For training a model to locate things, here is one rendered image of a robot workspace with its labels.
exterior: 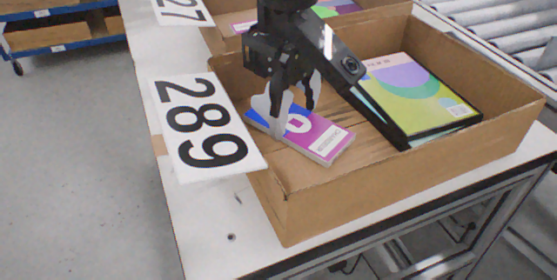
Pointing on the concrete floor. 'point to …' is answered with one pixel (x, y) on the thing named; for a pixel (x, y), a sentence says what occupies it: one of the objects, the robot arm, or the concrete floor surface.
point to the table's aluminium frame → (445, 222)
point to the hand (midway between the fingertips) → (297, 122)
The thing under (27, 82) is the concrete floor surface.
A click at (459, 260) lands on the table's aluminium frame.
